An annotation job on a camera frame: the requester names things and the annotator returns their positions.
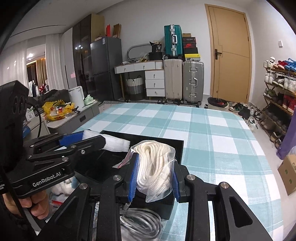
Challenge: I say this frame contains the wooden shoe rack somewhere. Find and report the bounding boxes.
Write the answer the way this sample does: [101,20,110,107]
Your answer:
[259,67,295,149]

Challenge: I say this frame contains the silver suitcase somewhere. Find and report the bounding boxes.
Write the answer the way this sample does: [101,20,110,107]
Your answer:
[183,61,204,106]

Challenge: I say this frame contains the white gauze pad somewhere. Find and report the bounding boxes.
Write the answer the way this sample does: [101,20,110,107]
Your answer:
[82,130,130,152]

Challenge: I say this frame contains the black bag on desk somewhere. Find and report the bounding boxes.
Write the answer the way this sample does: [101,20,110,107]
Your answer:
[149,41,163,61]

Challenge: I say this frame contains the beige suitcase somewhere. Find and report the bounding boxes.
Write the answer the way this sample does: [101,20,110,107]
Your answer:
[163,59,183,100]

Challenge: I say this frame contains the yellow snack bag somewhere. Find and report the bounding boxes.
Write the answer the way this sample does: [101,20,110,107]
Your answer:
[42,100,75,121]

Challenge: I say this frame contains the bagged white rope bundle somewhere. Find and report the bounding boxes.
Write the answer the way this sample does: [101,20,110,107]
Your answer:
[112,140,176,203]

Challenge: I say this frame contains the white plush bunny toy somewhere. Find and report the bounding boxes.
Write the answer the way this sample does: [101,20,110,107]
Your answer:
[49,176,79,203]

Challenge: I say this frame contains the grey low cabinet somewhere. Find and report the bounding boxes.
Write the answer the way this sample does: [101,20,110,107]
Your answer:
[23,101,100,141]

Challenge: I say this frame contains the white cable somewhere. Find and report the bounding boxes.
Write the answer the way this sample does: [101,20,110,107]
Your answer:
[119,203,163,240]

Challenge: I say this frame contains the person's left hand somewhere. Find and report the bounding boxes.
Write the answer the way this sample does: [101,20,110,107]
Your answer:
[3,190,50,219]

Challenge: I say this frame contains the stacked shoe boxes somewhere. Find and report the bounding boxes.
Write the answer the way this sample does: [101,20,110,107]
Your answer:
[182,33,201,61]

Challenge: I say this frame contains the teal suitcase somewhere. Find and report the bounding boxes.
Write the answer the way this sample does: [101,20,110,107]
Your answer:
[164,25,183,59]

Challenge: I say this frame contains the green sneaker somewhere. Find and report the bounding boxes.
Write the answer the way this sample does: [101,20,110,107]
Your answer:
[84,94,96,105]

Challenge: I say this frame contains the black round basket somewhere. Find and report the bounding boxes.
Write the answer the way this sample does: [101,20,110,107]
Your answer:
[207,97,229,111]

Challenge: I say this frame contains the black glossy wardrobe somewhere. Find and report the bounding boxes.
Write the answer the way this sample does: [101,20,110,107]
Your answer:
[72,14,105,97]

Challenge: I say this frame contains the cardboard box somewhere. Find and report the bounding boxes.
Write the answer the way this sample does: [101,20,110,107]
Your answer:
[278,155,296,195]

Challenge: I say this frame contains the teal checkered tablecloth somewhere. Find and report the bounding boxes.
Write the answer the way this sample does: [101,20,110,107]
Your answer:
[81,103,283,240]

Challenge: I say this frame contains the woven laundry basket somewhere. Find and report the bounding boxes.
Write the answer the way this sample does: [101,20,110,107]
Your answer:
[126,76,145,101]

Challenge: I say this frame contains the dark grey refrigerator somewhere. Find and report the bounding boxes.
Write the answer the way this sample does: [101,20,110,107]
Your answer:
[90,37,122,101]

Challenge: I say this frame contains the black storage box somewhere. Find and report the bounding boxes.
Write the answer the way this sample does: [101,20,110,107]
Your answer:
[74,129,185,220]

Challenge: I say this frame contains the black cable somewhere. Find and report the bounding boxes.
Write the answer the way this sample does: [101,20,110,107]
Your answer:
[26,101,43,138]

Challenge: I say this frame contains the purple bag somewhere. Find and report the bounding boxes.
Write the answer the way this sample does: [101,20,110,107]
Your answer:
[276,116,296,160]

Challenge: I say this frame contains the wooden door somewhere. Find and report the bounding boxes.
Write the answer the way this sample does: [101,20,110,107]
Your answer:
[205,4,252,103]

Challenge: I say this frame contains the white drawer desk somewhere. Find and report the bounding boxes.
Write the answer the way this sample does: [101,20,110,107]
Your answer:
[114,60,165,97]

